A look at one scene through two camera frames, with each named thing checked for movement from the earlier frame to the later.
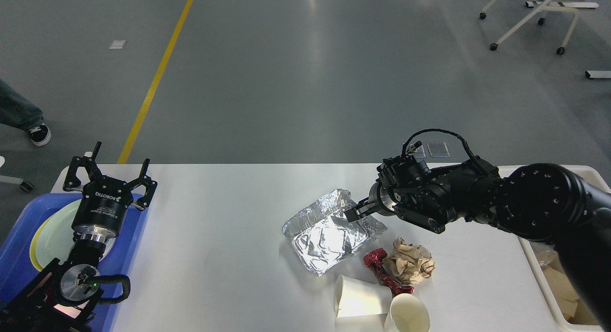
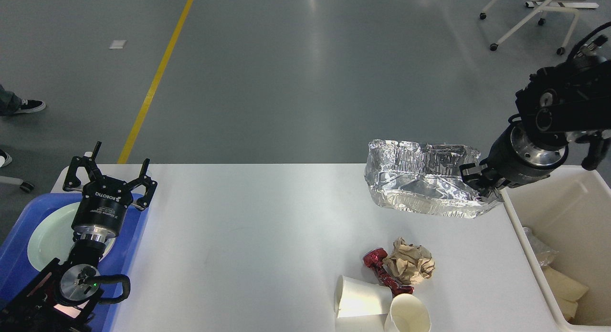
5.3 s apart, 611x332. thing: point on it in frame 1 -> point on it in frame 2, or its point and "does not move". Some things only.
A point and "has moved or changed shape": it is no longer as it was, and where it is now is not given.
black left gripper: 100,211 does not move
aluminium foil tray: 544,253 does not move
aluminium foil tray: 322,234 has moved or changed shape
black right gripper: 379,197 -> 502,166
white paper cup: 407,313 does not move
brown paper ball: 408,263 does not move
